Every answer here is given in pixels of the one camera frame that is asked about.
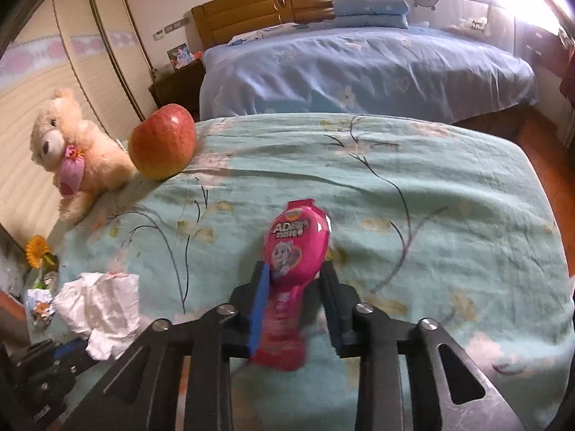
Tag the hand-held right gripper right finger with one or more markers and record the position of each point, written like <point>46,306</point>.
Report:
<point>334,305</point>

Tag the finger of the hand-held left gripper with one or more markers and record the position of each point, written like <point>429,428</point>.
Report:
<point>72,352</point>

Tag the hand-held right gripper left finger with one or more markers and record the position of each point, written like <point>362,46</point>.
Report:
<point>260,309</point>

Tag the white tissue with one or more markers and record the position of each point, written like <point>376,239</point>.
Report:
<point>103,305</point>

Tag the pink plastic bottle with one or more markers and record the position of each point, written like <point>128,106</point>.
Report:
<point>296,242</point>

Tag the small white printed wrapper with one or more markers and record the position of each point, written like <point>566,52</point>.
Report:
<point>39,307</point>

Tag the orange sunflower toy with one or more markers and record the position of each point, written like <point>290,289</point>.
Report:
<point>37,251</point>

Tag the teal floral sheet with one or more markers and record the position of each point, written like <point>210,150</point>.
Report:
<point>404,215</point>

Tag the red apple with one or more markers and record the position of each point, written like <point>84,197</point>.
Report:
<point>164,139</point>

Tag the cream teddy bear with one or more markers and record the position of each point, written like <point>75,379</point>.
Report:
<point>85,152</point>

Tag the blue floral bed cover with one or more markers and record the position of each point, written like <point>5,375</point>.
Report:
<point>359,72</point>

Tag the dark wooden nightstand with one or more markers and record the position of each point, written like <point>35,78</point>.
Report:
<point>175,90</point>

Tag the white printed pillow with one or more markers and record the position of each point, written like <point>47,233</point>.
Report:
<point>260,36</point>

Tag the folded blue pillows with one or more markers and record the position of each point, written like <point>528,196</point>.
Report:
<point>370,11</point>

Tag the wooden bed headboard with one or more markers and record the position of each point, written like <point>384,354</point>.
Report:
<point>251,9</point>

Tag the white sliding wardrobe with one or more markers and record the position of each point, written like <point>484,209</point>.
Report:
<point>67,45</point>

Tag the dark red hanging coat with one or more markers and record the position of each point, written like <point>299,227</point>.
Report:
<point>568,76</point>

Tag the wooden bed frame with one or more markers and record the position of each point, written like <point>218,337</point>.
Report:
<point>494,121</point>

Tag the small photo frame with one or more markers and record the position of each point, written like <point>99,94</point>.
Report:
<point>179,56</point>

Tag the white wall switch panel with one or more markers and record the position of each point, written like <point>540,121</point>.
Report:
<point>170,30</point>

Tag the grey bed guard rail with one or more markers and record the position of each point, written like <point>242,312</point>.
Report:
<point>458,9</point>

